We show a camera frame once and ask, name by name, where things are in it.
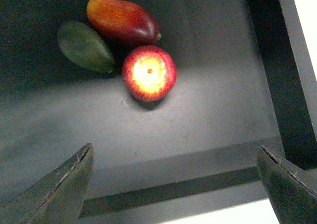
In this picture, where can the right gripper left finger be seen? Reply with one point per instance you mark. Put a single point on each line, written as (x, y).
(56, 198)

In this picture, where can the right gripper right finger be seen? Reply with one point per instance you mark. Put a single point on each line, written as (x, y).
(292, 191)

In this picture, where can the red yellow apple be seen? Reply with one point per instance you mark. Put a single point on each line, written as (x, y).
(149, 73)

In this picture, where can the black front display tray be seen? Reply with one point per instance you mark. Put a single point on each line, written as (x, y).
(245, 80)

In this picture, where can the green avocado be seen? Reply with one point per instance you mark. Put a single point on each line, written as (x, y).
(84, 47)

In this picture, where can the red orange mango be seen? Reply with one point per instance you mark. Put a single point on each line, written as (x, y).
(123, 21)

